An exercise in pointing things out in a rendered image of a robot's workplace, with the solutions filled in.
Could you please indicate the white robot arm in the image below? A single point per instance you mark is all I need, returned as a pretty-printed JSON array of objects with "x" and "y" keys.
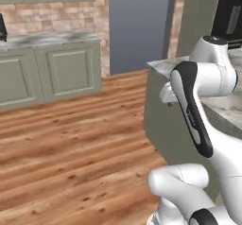
[{"x": 220, "y": 159}]

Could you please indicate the black countertop appliance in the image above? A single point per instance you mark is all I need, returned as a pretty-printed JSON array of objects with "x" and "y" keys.
[{"x": 2, "y": 28}]

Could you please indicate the tall green cabinet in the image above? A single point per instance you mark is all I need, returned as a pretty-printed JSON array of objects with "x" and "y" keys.
[{"x": 197, "y": 14}]

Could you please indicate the green base cupboards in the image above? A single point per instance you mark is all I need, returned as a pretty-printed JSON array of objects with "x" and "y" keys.
[{"x": 66, "y": 71}]

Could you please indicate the green island cabinet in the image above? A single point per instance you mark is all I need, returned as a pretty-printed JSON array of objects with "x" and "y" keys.
[{"x": 164, "y": 124}]

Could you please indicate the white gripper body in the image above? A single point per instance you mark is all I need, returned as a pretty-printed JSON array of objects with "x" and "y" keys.
[{"x": 167, "y": 95}]

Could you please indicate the black built-in appliance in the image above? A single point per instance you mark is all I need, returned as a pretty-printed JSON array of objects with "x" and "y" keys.
[{"x": 228, "y": 8}]

